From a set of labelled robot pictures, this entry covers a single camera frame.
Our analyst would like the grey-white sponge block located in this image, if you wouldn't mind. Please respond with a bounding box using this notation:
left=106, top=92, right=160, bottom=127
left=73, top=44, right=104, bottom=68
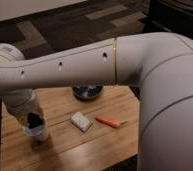
left=70, top=112, right=92, bottom=132

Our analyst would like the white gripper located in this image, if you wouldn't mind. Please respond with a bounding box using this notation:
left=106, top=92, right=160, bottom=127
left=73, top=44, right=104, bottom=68
left=3, top=89, right=43, bottom=126

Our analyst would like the wooden table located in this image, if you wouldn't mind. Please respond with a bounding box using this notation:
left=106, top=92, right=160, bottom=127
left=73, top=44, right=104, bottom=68
left=1, top=86, right=139, bottom=171

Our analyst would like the orange marker pen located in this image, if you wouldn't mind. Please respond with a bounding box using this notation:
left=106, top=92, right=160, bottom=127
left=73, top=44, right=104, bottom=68
left=95, top=116, right=126, bottom=128

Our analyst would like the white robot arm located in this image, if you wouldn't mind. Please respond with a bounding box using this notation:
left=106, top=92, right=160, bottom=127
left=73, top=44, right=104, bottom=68
left=0, top=32, right=193, bottom=171

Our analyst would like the black eraser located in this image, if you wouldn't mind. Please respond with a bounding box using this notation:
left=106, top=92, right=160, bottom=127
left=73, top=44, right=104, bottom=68
left=27, top=113, right=43, bottom=129

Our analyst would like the black office chair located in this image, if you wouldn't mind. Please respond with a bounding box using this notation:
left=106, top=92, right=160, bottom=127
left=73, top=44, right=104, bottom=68
left=143, top=0, right=193, bottom=39

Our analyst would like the dark blue bowl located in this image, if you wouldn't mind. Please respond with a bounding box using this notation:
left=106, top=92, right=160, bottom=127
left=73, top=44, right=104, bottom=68
left=72, top=86, right=103, bottom=100

